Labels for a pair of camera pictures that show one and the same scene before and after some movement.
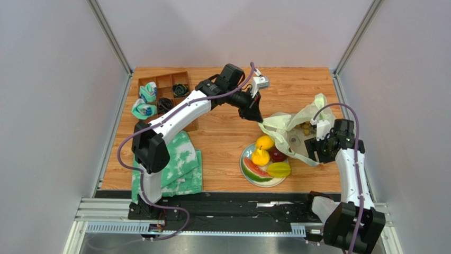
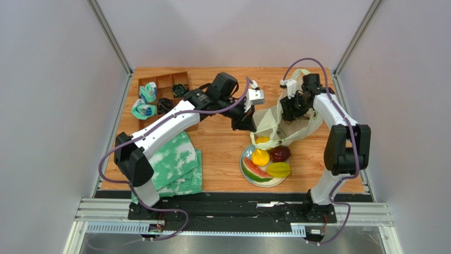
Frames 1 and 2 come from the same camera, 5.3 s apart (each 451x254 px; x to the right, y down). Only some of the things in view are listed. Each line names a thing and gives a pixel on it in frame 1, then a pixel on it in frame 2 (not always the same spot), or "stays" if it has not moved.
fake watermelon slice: x=254 y=172 stays
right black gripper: x=313 y=150 -> x=290 y=112
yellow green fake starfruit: x=278 y=170 stays
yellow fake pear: x=260 y=157 stays
